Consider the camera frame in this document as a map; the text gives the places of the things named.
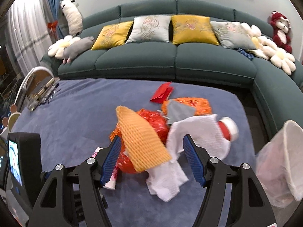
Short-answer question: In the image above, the red white paper cup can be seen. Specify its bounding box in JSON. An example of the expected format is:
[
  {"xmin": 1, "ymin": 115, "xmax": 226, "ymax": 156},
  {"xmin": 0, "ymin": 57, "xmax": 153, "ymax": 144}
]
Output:
[{"xmin": 218, "ymin": 117, "xmax": 239, "ymax": 142}]

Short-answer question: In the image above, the grey plush toy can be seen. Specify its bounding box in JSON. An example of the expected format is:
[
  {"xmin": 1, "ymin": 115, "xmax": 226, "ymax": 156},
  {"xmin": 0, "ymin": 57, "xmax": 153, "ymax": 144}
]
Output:
[{"xmin": 63, "ymin": 36, "xmax": 94, "ymax": 64}]

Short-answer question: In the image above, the left grey embroidered cushion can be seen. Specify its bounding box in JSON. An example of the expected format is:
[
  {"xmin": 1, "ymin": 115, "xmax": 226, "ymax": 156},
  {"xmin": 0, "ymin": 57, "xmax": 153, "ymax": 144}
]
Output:
[{"xmin": 125, "ymin": 14, "xmax": 172, "ymax": 44}]

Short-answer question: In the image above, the grey embroidered cushion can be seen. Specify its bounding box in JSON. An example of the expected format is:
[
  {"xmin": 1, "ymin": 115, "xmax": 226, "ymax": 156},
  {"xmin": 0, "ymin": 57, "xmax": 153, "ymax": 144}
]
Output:
[
  {"xmin": 210, "ymin": 21, "xmax": 256, "ymax": 50},
  {"xmin": 125, "ymin": 14, "xmax": 172, "ymax": 44}
]

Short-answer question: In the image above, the left yellow cushion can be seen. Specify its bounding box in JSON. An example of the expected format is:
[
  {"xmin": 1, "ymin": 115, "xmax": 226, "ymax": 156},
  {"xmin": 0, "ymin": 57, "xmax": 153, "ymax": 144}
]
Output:
[{"xmin": 91, "ymin": 21, "xmax": 134, "ymax": 50}]

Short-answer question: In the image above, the white sheer curtain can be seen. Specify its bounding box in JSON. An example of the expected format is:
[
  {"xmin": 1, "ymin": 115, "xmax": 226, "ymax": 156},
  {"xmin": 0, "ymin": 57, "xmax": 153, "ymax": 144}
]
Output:
[{"xmin": 7, "ymin": 0, "xmax": 52, "ymax": 75}]

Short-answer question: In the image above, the right yellow cushion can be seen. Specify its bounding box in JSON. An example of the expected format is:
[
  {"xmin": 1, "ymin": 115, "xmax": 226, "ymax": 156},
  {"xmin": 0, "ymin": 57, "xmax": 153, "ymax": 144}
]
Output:
[{"xmin": 171, "ymin": 15, "xmax": 220, "ymax": 46}]

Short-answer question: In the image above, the white sheep plush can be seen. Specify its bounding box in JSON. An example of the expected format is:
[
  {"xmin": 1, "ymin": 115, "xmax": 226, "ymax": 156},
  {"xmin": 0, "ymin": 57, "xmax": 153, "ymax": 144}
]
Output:
[{"xmin": 60, "ymin": 0, "xmax": 83, "ymax": 36}]

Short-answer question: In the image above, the orange foam net sleeve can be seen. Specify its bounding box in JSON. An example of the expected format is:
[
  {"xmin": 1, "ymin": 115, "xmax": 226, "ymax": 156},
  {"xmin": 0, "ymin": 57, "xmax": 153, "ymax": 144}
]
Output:
[{"xmin": 116, "ymin": 106, "xmax": 172, "ymax": 173}]

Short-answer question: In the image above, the white round chair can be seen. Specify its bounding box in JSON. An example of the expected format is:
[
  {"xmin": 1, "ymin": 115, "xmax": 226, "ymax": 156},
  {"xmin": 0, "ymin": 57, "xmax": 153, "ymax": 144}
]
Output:
[{"xmin": 14, "ymin": 66, "xmax": 54, "ymax": 112}]

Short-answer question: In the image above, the white flower pillow left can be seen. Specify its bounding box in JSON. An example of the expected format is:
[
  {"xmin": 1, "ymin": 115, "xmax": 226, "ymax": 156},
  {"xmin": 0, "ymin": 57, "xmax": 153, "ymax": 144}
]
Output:
[{"xmin": 47, "ymin": 35, "xmax": 81, "ymax": 60}]

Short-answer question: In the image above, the right grey embroidered cushion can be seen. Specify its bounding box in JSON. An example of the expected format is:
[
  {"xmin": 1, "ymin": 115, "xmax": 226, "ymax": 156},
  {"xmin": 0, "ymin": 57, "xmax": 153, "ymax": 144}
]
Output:
[{"xmin": 210, "ymin": 21, "xmax": 256, "ymax": 50}]

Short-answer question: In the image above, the blue knitted item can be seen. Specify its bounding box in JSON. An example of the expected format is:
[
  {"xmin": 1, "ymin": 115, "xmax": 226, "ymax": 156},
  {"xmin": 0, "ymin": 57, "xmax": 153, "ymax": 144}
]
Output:
[{"xmin": 237, "ymin": 48, "xmax": 254, "ymax": 61}]

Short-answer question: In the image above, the red monkey plush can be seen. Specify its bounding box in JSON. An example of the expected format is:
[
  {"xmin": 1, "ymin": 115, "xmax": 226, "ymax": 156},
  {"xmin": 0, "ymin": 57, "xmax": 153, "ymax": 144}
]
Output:
[{"xmin": 270, "ymin": 11, "xmax": 292, "ymax": 54}]

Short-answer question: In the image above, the white flower pillow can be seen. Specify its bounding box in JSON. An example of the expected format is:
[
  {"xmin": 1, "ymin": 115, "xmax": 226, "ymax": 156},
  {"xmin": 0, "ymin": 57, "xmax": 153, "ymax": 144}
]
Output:
[
  {"xmin": 241, "ymin": 23, "xmax": 267, "ymax": 51},
  {"xmin": 258, "ymin": 35, "xmax": 296, "ymax": 76},
  {"xmin": 47, "ymin": 35, "xmax": 81, "ymax": 60}
]

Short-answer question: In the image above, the dark green sectional sofa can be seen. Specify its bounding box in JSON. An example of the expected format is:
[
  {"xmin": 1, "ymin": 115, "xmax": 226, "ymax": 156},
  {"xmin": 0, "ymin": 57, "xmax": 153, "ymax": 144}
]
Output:
[{"xmin": 41, "ymin": 0, "xmax": 302, "ymax": 137}]

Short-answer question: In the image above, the white lined trash bin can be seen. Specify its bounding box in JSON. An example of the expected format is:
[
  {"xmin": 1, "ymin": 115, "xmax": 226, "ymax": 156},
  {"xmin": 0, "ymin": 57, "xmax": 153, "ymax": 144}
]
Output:
[{"xmin": 256, "ymin": 120, "xmax": 302, "ymax": 208}]

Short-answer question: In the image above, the yellow cushion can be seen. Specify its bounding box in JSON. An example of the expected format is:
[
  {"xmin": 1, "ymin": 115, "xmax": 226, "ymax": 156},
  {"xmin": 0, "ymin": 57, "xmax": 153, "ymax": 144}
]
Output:
[
  {"xmin": 91, "ymin": 21, "xmax": 134, "ymax": 50},
  {"xmin": 171, "ymin": 15, "xmax": 220, "ymax": 46}
]

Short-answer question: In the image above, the red crinkled plastic bag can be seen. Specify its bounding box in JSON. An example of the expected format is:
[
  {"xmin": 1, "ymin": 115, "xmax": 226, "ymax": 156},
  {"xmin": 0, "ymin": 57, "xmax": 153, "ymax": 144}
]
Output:
[{"xmin": 109, "ymin": 106, "xmax": 172, "ymax": 174}]

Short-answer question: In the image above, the red paper envelope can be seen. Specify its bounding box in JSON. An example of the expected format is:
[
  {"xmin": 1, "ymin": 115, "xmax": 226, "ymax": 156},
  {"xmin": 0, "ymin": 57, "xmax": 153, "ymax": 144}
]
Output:
[{"xmin": 150, "ymin": 82, "xmax": 174, "ymax": 104}]

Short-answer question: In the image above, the white flower pillow right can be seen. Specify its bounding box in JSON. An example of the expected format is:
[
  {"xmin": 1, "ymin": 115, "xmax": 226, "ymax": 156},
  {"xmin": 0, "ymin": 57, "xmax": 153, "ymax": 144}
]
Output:
[{"xmin": 258, "ymin": 35, "xmax": 296, "ymax": 76}]

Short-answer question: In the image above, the pink patterned paper cup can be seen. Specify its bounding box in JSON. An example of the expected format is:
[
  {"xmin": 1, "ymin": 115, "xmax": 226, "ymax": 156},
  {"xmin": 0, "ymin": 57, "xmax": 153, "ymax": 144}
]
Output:
[{"xmin": 91, "ymin": 146, "xmax": 119, "ymax": 191}]

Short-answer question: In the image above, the white paper towel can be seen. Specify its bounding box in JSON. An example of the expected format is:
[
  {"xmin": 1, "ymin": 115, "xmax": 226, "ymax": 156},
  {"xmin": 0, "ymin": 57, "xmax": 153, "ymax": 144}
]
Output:
[
  {"xmin": 166, "ymin": 114, "xmax": 231, "ymax": 162},
  {"xmin": 146, "ymin": 161, "xmax": 188, "ymax": 202}
]

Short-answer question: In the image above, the blue curtain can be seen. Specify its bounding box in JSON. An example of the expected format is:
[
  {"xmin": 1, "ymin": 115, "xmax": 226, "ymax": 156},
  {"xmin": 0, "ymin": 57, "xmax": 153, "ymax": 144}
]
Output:
[{"xmin": 46, "ymin": 0, "xmax": 63, "ymax": 40}]

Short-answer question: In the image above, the red curtain tie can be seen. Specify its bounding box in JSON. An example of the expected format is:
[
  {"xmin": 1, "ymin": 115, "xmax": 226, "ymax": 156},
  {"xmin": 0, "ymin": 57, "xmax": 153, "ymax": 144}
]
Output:
[{"xmin": 47, "ymin": 21, "xmax": 58, "ymax": 40}]

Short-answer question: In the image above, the grey paper piece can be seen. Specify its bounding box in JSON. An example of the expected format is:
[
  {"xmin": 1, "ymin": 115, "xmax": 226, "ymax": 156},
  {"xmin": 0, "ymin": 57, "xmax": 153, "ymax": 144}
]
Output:
[{"xmin": 166, "ymin": 100, "xmax": 196, "ymax": 125}]

